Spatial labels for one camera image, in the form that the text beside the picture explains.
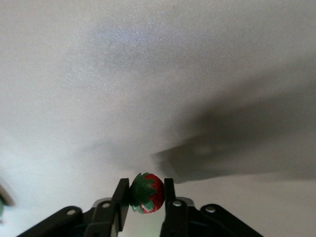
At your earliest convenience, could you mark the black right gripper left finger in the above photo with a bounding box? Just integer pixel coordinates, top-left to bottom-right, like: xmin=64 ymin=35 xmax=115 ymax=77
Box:
xmin=16 ymin=178 xmax=130 ymax=237

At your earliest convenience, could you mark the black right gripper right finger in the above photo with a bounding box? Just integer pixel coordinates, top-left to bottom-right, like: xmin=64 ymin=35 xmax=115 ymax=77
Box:
xmin=159 ymin=177 xmax=265 ymax=237

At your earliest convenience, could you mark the red strawberry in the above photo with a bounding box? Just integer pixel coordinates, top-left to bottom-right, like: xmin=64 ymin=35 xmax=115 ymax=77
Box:
xmin=128 ymin=172 xmax=165 ymax=214

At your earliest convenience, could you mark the brown table cloth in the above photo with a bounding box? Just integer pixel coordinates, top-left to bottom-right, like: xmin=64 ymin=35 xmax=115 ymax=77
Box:
xmin=0 ymin=0 xmax=316 ymax=237

